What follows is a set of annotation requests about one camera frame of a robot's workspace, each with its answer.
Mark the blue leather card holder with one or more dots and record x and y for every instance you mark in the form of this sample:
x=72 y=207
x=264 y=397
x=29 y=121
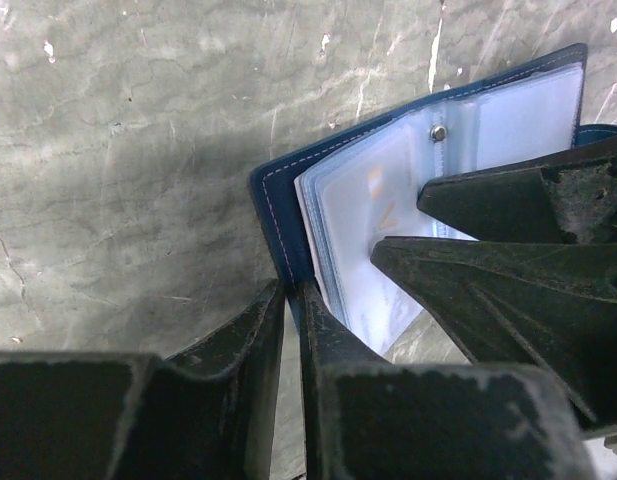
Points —
x=525 y=112

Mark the pale printed card in holder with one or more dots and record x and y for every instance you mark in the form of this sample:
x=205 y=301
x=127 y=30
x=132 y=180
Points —
x=372 y=197

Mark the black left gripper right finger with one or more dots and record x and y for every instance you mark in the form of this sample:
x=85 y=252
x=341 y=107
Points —
x=366 y=418

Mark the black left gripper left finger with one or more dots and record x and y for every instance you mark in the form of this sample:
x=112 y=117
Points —
x=207 y=412

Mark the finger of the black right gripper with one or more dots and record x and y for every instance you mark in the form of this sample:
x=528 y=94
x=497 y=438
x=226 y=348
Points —
x=549 y=305
x=569 y=197

